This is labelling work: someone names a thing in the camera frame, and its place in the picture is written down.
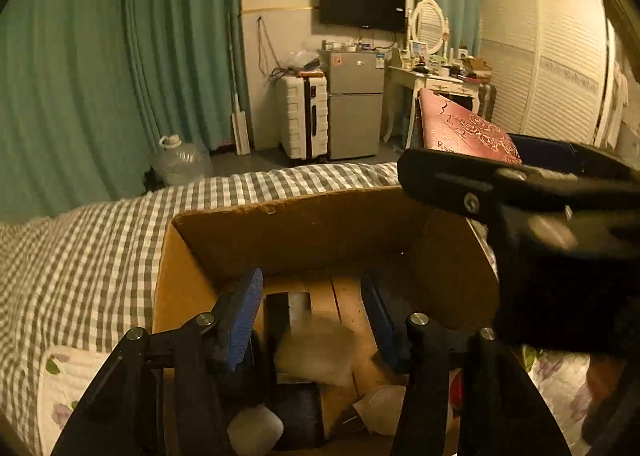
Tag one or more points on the silver small fridge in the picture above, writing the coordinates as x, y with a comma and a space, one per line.
352, 106

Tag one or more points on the hanging white towel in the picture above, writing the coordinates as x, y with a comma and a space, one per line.
617, 101

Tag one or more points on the dark hard suitcase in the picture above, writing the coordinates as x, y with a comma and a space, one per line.
487, 101

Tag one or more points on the cardboard box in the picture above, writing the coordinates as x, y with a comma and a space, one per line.
300, 236

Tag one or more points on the clear plastic water jug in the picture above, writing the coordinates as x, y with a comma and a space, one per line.
182, 161

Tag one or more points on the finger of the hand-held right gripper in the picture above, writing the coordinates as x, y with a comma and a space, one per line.
545, 153
440, 181

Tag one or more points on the white charger block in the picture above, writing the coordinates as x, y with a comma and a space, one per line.
380, 411

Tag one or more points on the white dressing table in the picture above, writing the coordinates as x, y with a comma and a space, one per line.
405, 81

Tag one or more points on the white hard suitcase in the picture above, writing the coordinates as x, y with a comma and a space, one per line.
297, 116

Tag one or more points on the floral quilted blanket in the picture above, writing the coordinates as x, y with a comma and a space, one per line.
65, 386

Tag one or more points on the light blue earbuds case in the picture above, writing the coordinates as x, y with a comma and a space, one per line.
255, 430

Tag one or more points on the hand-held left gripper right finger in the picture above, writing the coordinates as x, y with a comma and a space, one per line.
380, 323

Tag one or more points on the clear plastic bag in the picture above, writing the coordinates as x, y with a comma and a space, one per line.
302, 60

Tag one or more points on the brown box on dresser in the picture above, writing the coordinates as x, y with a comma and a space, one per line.
477, 67

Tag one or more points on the white rectangular adapter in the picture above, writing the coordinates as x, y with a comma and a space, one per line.
315, 351

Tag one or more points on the grey checked bedsheet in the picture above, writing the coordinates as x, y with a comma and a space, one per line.
100, 261

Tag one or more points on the person's right hand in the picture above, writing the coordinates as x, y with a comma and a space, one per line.
607, 386

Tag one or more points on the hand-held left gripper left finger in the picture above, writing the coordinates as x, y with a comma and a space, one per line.
245, 321

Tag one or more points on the wide green curtain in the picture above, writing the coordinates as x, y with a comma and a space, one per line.
100, 61

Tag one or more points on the white louvered wardrobe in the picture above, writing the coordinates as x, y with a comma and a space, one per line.
550, 61

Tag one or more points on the white oval vanity mirror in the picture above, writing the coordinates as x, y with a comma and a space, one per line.
428, 26

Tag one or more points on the black wall television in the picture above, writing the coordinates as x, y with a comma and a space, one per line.
362, 3

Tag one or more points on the black device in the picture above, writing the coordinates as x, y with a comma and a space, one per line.
300, 416

